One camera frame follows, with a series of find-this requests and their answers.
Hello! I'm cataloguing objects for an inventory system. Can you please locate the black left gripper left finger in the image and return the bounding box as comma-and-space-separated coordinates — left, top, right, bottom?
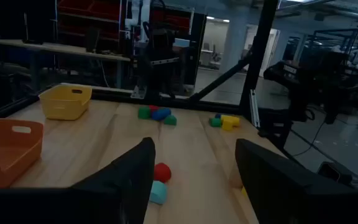
71, 137, 157, 224

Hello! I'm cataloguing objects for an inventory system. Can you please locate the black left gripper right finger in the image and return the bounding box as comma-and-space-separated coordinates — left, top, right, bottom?
235, 139, 354, 224

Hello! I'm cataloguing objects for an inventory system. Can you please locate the red half-round block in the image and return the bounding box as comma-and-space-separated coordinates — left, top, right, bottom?
154, 162, 172, 184

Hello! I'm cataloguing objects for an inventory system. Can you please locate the green cube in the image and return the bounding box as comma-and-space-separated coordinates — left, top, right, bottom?
137, 106, 152, 120

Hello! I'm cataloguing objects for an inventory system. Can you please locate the green half-round block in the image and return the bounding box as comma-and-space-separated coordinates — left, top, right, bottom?
163, 114, 178, 126

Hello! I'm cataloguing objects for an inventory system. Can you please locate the blue cylinder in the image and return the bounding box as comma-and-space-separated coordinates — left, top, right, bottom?
151, 107, 172, 122

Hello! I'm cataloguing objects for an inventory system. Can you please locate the cyan half-round block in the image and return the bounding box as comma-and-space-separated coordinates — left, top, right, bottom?
149, 180, 168, 205

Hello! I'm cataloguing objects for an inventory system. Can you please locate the black floor box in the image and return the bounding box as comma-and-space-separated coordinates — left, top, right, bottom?
317, 161, 354, 186

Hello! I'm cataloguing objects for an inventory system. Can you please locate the long yellow block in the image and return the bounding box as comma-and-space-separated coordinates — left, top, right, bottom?
220, 114, 241, 127

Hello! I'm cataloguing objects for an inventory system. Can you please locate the yellow plastic bin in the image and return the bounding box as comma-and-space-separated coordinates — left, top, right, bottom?
38, 84, 93, 121

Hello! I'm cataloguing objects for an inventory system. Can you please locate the black robot station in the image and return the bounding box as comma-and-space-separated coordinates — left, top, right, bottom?
262, 51, 358, 125

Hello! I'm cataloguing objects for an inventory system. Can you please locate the orange plastic bin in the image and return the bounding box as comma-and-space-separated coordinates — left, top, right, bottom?
0, 118, 44, 189

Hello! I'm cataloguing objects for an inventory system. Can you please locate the black cabinet with red bins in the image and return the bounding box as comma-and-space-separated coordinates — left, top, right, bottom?
149, 6, 208, 91

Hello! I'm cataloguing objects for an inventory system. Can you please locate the wooden workbench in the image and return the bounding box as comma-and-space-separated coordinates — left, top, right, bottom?
0, 39, 132, 91

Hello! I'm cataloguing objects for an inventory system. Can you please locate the red storage shelf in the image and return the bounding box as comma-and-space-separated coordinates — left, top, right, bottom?
57, 0, 127, 41

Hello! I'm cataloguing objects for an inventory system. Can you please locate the black floor cable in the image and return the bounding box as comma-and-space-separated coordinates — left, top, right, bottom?
290, 121, 328, 158

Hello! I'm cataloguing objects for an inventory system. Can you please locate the black aluminium table frame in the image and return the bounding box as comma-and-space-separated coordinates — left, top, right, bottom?
0, 0, 281, 125

